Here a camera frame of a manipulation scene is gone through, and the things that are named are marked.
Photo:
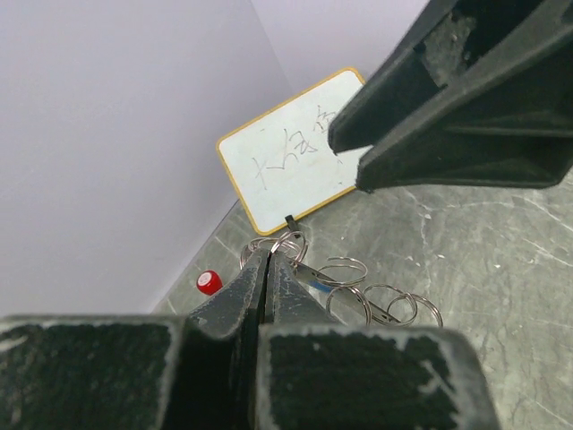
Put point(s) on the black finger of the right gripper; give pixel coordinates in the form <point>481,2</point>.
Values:
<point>447,39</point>
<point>515,135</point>

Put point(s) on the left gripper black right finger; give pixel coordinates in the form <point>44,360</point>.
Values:
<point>316,373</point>

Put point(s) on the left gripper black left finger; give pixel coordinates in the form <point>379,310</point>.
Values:
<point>112,371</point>

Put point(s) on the blue tagged key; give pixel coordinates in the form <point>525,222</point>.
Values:
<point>319,286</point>

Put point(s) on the yellow framed whiteboard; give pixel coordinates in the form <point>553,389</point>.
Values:
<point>280,163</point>

